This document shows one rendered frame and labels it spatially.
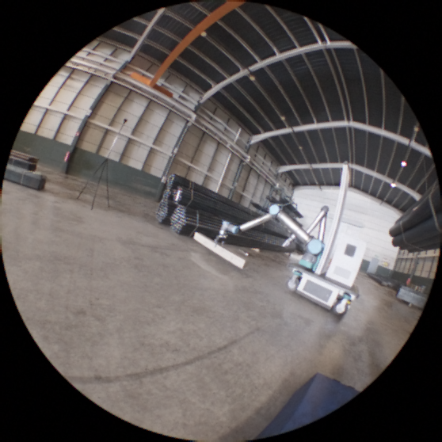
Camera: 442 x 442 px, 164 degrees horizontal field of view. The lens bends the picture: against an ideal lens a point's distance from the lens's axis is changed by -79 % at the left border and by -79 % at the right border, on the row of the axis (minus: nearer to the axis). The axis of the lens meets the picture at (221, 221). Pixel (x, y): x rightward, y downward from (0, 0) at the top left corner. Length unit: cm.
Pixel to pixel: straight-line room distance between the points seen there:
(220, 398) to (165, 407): 19
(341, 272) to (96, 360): 194
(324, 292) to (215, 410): 150
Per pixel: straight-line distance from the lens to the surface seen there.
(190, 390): 64
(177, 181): 300
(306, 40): 993
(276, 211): 174
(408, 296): 642
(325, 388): 69
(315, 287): 180
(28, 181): 331
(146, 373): 64
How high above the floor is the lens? 58
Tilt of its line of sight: 2 degrees down
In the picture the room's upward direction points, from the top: 20 degrees clockwise
